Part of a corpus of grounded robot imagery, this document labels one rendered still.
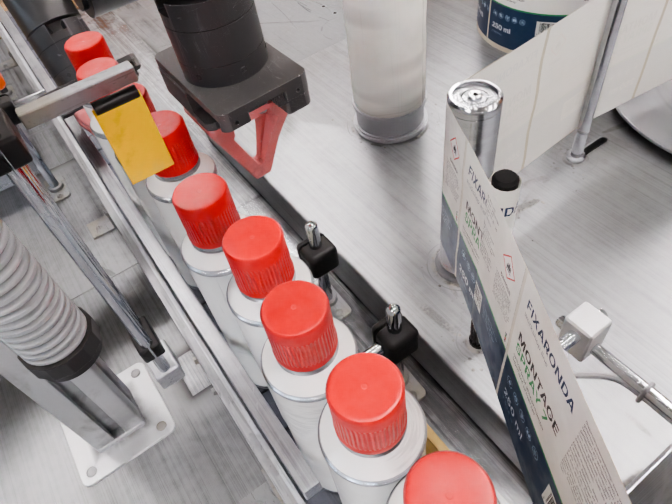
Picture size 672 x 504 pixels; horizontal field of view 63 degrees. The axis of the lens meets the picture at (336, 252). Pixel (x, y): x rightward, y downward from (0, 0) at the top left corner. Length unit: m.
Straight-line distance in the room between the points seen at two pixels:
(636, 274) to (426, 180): 0.22
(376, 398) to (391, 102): 0.43
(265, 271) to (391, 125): 0.38
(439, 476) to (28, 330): 0.17
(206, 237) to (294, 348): 0.10
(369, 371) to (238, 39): 0.21
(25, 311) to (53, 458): 0.34
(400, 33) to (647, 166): 0.29
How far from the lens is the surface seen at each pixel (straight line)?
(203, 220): 0.32
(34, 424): 0.61
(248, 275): 0.29
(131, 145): 0.37
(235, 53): 0.35
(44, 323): 0.26
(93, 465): 0.56
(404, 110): 0.63
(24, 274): 0.24
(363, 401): 0.23
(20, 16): 0.64
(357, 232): 0.55
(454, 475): 0.22
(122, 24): 1.18
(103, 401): 0.50
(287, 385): 0.28
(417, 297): 0.50
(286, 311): 0.25
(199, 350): 0.51
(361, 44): 0.59
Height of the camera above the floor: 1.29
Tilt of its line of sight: 50 degrees down
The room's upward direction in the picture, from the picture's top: 10 degrees counter-clockwise
